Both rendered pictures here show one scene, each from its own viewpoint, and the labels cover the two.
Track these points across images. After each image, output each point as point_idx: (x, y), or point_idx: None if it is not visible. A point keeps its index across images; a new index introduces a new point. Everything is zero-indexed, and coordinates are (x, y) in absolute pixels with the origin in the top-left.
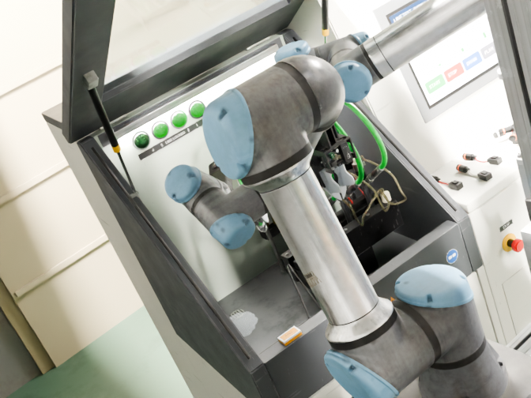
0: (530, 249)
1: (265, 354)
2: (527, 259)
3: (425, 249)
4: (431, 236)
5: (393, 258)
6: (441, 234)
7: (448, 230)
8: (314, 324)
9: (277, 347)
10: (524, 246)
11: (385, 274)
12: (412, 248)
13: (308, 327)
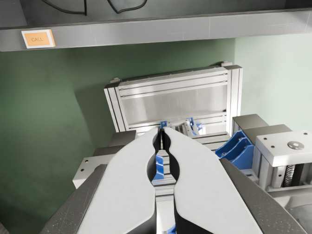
0: (271, 161)
1: (3, 37)
2: (265, 148)
3: (253, 36)
4: (279, 22)
5: (219, 16)
6: (287, 32)
7: (297, 33)
8: (75, 43)
9: (21, 39)
10: (273, 157)
11: (188, 37)
12: (247, 22)
13: (66, 41)
